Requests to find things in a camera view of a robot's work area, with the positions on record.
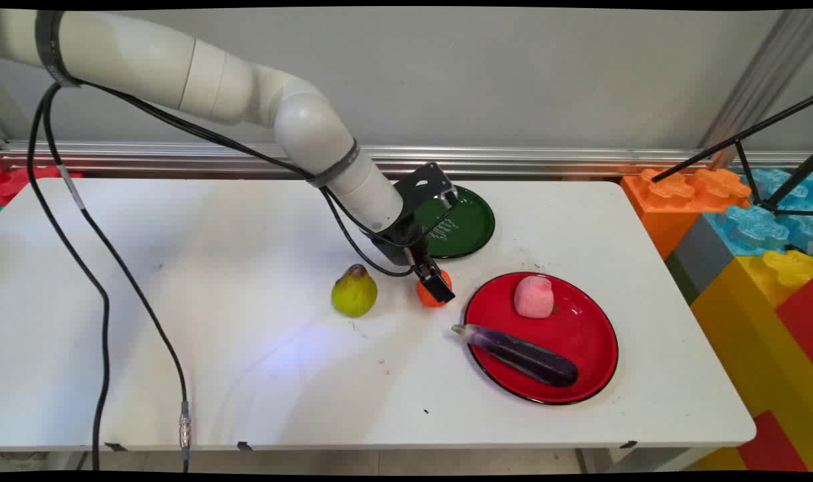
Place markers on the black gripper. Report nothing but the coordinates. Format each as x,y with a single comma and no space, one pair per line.
396,241

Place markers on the purple toy eggplant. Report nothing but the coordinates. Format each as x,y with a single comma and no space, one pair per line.
526,353

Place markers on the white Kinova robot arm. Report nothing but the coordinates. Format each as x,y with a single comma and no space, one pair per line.
145,60

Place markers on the orange toy fruit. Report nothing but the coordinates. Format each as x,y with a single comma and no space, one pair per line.
426,298

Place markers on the dark green round plate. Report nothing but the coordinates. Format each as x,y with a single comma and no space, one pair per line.
472,227

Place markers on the yellow-green toy pear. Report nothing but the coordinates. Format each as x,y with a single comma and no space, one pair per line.
354,294

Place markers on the pink toy peach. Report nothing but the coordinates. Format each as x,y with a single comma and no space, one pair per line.
533,298

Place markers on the red bowl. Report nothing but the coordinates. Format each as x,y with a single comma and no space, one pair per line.
580,314

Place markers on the orange giant building block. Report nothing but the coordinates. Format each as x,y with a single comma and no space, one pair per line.
667,201

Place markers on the grey giant building block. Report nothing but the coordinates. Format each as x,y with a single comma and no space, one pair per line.
700,258

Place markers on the yellow giant building block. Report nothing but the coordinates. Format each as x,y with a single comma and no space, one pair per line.
747,335

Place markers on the blue giant building block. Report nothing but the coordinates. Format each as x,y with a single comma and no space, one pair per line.
761,227

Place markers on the black tripod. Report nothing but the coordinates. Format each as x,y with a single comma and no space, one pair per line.
747,150

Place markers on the red giant building block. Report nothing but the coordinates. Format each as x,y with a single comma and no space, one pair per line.
799,321
18,182

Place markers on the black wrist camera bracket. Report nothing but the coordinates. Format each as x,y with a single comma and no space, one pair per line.
427,184

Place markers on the horizontal aluminium rail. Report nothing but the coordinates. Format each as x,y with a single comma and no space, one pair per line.
513,159

